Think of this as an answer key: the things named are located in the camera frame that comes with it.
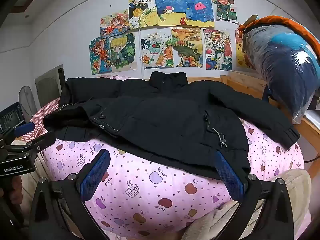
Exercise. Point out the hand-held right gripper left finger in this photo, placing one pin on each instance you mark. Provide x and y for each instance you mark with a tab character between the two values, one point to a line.
95	176

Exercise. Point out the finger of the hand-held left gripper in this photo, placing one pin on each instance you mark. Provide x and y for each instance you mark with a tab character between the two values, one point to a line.
41	141
23	129

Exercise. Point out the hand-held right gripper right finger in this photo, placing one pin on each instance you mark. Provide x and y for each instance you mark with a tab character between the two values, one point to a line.
228	177

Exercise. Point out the black trousers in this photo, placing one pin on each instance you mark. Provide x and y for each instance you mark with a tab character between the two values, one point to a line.
162	110

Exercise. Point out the person's left hand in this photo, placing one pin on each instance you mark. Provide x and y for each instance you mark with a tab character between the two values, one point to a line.
10	190

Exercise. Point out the dark plastic crate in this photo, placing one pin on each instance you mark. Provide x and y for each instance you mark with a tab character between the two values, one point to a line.
11	116

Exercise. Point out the red checked bed sheet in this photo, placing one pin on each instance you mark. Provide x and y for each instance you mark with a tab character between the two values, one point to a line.
40	115

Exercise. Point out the electric standing fan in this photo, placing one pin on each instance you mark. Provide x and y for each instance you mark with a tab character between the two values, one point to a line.
26	100

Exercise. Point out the pink apple-print blanket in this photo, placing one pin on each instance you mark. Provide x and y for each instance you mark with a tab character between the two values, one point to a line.
150	192

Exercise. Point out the beige fleece blanket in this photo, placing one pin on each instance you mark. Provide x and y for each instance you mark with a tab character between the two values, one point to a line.
295	187

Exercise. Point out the wooden headboard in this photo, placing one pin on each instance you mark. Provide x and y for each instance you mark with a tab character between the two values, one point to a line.
240	82

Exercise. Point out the plastic-wrapped blue bedding bundle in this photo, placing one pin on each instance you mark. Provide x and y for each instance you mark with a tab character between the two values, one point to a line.
280	67

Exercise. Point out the orange cloth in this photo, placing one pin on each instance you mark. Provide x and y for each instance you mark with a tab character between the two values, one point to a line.
275	19

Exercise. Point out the group of colourful wall drawings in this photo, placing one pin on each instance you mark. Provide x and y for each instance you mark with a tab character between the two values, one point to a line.
187	47

